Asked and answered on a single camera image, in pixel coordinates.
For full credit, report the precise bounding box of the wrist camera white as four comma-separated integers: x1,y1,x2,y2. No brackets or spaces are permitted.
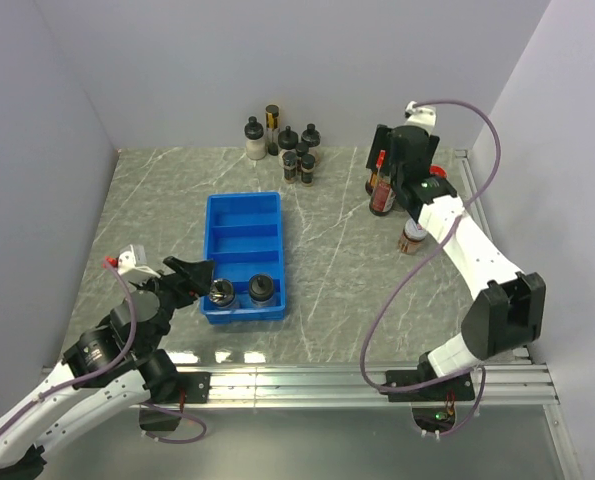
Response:
104,244,161,285
404,101,437,135

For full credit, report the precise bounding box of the small spice jar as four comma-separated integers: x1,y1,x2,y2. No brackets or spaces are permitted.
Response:
282,151,298,183
295,142,309,157
301,154,316,186

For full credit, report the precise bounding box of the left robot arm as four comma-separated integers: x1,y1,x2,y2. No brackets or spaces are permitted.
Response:
0,251,215,479

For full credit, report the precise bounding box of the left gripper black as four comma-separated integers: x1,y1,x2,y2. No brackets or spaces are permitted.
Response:
130,255,215,354

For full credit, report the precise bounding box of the red lid jar right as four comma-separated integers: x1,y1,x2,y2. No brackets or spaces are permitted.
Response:
429,165,447,180

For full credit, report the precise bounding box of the knob lid jar middle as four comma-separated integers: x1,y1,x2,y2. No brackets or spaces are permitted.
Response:
277,125,299,157

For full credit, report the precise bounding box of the small spice jar left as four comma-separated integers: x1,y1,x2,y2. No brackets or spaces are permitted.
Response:
282,151,298,183

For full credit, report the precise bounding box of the tall clear sauce bottle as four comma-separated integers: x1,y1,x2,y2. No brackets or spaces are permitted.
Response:
369,172,395,216

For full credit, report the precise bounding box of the blue divided plastic bin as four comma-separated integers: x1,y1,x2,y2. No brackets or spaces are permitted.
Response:
201,191,287,325

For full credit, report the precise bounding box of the red lid jar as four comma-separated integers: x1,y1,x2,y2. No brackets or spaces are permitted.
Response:
365,171,377,195
429,165,447,180

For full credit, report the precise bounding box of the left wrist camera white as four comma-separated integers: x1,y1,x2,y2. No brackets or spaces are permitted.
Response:
104,244,161,285

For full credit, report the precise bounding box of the knob lid jar white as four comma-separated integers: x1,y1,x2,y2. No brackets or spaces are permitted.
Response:
248,273,275,308

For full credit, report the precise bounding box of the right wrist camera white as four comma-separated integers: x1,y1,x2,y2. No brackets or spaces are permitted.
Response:
404,101,437,135

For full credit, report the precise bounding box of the knob lid jar right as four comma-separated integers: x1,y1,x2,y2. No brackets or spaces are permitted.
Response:
301,123,321,162

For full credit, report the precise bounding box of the aluminium front rail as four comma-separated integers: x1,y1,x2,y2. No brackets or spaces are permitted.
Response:
30,363,561,411

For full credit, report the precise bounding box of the shaker jar white powder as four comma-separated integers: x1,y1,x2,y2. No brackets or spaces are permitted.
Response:
208,278,239,310

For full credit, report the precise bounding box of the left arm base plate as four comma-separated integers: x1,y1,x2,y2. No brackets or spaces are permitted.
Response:
175,371,211,405

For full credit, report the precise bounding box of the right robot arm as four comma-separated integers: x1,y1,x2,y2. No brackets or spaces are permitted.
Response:
367,124,546,400

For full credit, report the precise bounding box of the small spice jar back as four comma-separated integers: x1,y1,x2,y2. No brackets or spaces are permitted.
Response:
295,142,309,157

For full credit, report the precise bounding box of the knob lid jar far left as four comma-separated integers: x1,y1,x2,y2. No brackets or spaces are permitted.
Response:
244,116,267,161

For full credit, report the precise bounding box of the red lid jar left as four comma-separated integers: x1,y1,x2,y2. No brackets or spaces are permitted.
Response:
365,171,377,195

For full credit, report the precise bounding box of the small spice jar right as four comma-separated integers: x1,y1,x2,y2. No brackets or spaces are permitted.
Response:
301,154,316,186

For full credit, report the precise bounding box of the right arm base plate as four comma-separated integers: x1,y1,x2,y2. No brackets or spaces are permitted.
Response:
383,370,476,403

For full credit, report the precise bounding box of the tall yellow black grinder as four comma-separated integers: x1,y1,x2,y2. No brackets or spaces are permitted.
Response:
265,104,280,156

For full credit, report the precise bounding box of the white lid spice jar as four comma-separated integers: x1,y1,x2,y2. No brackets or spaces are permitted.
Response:
398,218,427,255

